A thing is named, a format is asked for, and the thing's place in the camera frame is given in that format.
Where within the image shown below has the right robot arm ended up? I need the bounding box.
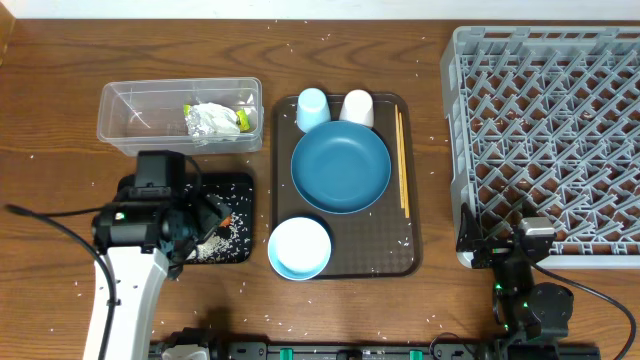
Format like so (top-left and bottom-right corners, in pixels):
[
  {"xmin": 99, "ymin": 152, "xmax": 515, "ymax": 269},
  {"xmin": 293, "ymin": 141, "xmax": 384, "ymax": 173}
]
[{"xmin": 456, "ymin": 203, "xmax": 574, "ymax": 359}]

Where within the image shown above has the white cup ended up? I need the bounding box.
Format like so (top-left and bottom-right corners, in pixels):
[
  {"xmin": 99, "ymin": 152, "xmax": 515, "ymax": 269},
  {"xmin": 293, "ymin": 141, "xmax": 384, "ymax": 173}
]
[{"xmin": 339, "ymin": 89, "xmax": 374, "ymax": 128}]

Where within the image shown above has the pile of white rice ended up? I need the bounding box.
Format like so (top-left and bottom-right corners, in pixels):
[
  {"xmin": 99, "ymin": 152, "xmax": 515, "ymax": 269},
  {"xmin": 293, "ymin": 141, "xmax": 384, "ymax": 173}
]
[{"xmin": 187, "ymin": 181, "xmax": 254, "ymax": 264}]

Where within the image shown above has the light blue bowl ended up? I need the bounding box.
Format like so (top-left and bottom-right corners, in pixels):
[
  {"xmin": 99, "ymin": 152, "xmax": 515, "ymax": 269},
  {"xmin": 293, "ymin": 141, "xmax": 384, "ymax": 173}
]
[{"xmin": 268, "ymin": 217, "xmax": 332, "ymax": 281}]

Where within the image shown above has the wooden chopstick right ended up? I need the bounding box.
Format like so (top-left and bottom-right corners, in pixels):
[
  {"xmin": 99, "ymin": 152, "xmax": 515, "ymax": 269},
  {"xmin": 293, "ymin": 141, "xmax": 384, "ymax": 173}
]
[{"xmin": 398, "ymin": 112, "xmax": 410, "ymax": 219}]

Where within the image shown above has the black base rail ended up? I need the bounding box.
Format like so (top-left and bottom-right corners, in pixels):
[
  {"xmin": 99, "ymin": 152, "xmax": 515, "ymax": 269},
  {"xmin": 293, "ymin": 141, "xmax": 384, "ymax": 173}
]
[{"xmin": 149, "ymin": 340, "xmax": 602, "ymax": 360}]

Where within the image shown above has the clear plastic container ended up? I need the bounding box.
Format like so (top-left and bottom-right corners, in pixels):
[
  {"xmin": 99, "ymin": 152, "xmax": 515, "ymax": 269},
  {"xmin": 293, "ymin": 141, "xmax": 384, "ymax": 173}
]
[{"xmin": 97, "ymin": 77, "xmax": 264, "ymax": 156}]

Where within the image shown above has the black plastic tray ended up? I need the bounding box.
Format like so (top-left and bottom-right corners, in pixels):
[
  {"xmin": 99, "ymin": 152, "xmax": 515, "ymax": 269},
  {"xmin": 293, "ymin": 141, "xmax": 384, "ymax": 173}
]
[{"xmin": 119, "ymin": 170, "xmax": 253, "ymax": 264}]

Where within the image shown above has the grey dishwasher rack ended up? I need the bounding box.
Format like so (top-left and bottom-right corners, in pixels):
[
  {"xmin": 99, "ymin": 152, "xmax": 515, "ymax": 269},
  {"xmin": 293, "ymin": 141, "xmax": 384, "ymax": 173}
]
[{"xmin": 440, "ymin": 26, "xmax": 639, "ymax": 269}]

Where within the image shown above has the wooden chopstick left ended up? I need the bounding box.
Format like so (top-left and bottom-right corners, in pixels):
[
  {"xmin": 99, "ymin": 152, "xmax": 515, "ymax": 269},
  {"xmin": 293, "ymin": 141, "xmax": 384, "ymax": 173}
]
[{"xmin": 394, "ymin": 104, "xmax": 405, "ymax": 211}]

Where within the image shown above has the orange carrot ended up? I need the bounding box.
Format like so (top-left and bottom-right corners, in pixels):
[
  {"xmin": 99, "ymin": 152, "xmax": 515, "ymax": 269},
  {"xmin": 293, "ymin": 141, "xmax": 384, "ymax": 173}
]
[{"xmin": 219, "ymin": 215, "xmax": 232, "ymax": 228}]

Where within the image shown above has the dark brown serving tray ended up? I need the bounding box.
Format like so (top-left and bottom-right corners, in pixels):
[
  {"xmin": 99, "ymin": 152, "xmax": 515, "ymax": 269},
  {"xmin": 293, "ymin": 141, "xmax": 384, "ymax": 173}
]
[{"xmin": 271, "ymin": 93, "xmax": 422, "ymax": 280}]

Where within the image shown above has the wooden chopstick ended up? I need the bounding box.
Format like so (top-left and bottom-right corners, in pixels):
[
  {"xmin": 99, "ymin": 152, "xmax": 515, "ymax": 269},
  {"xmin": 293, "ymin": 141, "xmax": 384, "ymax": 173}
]
[
  {"xmin": 394, "ymin": 104, "xmax": 405, "ymax": 211},
  {"xmin": 398, "ymin": 112, "xmax": 410, "ymax": 219}
]

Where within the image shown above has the dark blue plate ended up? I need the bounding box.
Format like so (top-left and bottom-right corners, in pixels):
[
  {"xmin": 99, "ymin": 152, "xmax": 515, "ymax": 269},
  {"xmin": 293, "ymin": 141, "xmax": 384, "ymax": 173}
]
[{"xmin": 290, "ymin": 121, "xmax": 392, "ymax": 215}]

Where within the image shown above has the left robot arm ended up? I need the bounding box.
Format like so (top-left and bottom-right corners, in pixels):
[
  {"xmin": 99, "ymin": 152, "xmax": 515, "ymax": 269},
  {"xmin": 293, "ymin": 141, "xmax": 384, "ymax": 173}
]
[{"xmin": 83, "ymin": 189, "xmax": 231, "ymax": 359}]

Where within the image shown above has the white wrapper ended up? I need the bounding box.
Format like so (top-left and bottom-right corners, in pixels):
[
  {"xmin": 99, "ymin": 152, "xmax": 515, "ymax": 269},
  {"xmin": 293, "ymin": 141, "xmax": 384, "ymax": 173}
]
[{"xmin": 186, "ymin": 102, "xmax": 242, "ymax": 139}]

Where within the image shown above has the light blue cup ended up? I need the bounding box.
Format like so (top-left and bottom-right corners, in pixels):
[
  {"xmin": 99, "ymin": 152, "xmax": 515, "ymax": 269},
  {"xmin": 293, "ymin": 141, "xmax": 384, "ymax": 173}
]
[{"xmin": 296, "ymin": 88, "xmax": 331, "ymax": 133}]

